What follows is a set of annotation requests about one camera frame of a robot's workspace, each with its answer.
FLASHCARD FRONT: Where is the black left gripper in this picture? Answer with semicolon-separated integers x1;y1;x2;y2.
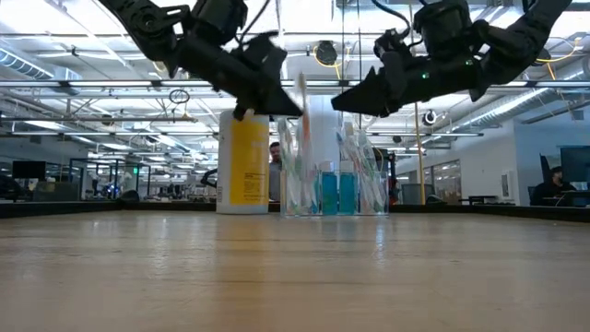
172;34;304;122

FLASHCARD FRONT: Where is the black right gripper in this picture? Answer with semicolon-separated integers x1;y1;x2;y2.
330;54;485;119

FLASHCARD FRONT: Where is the green white toothbrush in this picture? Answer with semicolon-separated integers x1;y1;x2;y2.
277;117;296;216
288;128;305;216
357;131;388;214

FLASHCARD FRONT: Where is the white round column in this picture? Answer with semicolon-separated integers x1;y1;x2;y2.
305;95;343;184

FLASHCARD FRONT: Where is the yellow white wipes canister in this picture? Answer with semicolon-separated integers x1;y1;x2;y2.
216;109;272;216

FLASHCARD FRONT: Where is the person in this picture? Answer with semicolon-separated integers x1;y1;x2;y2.
268;141;283;203
529;165;577;208

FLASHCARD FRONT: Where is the red black machine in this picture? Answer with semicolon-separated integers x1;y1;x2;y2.
375;147;398;207

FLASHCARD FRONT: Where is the clear acrylic organizer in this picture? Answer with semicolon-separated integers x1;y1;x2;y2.
278;169;390;217

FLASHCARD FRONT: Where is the long ceiling light strip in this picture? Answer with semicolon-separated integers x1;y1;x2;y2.
0;78;590;89

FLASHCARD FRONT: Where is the dark computer monitor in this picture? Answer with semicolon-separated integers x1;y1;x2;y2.
560;146;590;185
12;160;47;181

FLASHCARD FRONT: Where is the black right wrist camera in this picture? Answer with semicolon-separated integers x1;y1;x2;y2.
372;28;411;89

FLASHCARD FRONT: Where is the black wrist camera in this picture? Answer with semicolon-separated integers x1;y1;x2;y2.
372;28;411;89
230;31;289;83

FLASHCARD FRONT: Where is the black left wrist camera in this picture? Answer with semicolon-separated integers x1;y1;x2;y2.
230;31;289;83

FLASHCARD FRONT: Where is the black ceiling cable reel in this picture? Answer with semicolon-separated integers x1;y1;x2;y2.
314;40;339;66

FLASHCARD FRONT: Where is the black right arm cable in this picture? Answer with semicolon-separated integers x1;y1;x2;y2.
371;0;414;47

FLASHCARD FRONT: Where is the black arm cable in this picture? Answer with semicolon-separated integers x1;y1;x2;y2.
371;0;414;47
237;0;274;42

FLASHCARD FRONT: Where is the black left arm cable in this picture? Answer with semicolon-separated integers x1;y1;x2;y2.
237;0;274;42

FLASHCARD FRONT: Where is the silver ventilation duct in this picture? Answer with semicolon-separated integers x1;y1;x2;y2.
0;48;82;96
449;87;549;133

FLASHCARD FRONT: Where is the black framed glass enclosure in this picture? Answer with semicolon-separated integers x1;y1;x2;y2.
68;158;151;202

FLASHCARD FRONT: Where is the black aluminium table frame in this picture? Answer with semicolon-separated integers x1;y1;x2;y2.
0;201;590;224

